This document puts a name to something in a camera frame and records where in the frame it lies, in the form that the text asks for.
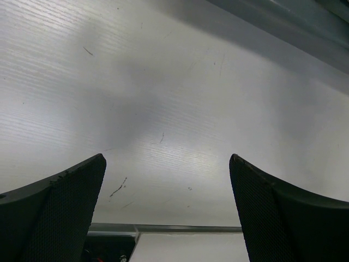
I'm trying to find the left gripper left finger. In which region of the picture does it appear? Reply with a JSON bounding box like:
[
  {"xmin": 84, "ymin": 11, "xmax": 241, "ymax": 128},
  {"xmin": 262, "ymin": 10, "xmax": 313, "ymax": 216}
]
[{"xmin": 1, "ymin": 153, "xmax": 106, "ymax": 261}]

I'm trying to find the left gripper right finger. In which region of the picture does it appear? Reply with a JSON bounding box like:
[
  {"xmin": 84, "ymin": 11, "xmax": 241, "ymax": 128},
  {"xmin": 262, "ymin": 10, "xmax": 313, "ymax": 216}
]
[{"xmin": 229, "ymin": 154, "xmax": 348, "ymax": 261}]

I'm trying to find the grey plastic bin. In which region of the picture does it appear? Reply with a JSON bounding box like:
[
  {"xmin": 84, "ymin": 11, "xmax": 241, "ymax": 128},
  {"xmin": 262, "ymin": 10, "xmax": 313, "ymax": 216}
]
[{"xmin": 160, "ymin": 0, "xmax": 349, "ymax": 95}]

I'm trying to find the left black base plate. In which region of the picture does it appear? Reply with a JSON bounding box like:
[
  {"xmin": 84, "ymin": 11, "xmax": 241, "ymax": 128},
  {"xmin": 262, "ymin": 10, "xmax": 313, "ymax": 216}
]
[{"xmin": 80, "ymin": 235, "xmax": 136, "ymax": 262}]

